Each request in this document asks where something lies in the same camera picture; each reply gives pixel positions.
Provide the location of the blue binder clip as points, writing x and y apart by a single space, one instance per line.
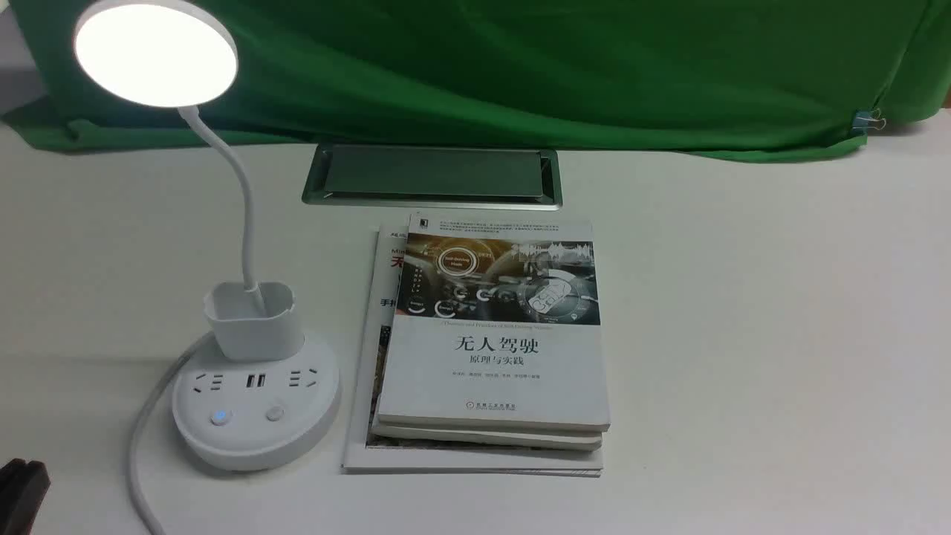
865 121

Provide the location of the white desk lamp with sockets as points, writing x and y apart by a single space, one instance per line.
261 391

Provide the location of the bottom large white book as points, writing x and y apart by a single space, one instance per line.
365 452

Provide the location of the middle white book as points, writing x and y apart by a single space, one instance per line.
493 432

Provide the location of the green backdrop cloth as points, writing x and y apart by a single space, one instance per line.
748 81

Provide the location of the metal desk cable hatch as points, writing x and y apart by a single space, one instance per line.
434 177

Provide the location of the top white self-driving book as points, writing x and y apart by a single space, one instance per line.
497 326

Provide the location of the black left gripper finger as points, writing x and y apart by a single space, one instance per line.
23 488

